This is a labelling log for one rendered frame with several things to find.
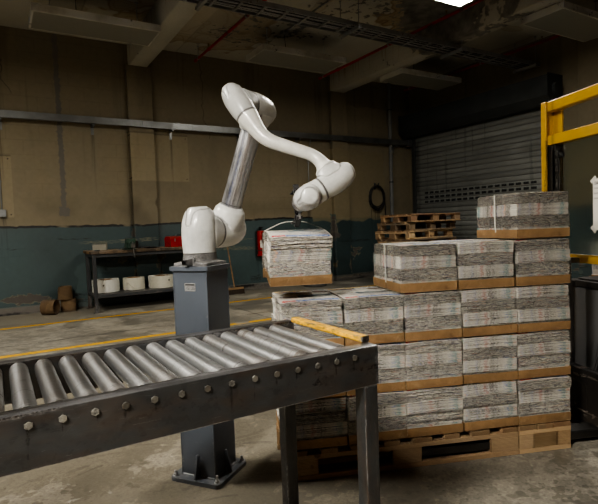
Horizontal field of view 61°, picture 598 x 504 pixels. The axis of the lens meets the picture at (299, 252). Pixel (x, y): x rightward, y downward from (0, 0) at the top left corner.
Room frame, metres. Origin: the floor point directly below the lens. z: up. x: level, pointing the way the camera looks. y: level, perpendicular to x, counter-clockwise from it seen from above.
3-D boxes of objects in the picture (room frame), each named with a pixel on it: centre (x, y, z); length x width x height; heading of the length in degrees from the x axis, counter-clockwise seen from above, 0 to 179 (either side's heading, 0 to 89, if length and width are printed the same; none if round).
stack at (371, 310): (2.51, -0.45, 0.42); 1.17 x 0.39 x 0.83; 100
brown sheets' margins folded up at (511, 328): (2.51, -0.45, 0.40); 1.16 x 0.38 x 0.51; 100
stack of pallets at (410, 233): (9.15, -2.17, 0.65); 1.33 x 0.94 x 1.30; 125
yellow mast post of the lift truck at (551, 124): (3.04, -1.54, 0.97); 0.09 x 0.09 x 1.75; 10
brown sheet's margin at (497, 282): (2.59, -0.87, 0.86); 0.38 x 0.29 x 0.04; 9
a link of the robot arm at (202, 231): (2.37, 0.46, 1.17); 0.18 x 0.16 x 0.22; 151
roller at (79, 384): (1.32, 0.60, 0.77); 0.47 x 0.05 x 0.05; 31
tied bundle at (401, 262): (2.54, -0.57, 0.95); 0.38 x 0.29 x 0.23; 11
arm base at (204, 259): (2.35, 0.47, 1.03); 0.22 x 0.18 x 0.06; 157
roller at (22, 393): (1.26, 0.71, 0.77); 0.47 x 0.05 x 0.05; 31
